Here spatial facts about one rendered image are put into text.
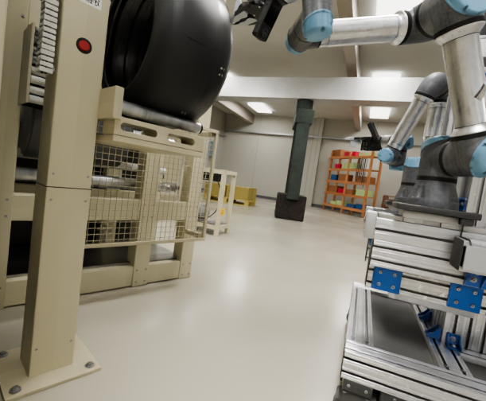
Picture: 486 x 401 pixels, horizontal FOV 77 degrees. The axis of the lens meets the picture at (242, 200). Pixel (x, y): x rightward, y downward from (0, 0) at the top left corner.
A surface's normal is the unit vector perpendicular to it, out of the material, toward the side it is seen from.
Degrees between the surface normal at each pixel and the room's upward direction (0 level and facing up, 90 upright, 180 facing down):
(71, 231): 90
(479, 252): 90
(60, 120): 90
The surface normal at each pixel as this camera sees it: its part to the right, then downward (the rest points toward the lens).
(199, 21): 0.73, 0.06
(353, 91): -0.37, 0.01
